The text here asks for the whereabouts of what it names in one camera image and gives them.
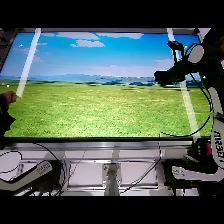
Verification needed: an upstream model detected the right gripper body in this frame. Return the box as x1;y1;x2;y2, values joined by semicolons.
153;65;188;87

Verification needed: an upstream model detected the black garment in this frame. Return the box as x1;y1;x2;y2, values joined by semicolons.
0;103;17;138

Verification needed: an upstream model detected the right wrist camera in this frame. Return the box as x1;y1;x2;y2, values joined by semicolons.
167;40;185;65

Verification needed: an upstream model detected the black cable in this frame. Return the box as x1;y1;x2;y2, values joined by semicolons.
119;156;163;195
33;142;68;193
159;71;214;138

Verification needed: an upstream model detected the silver frame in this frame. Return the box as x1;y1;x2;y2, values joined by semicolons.
0;137;224;197

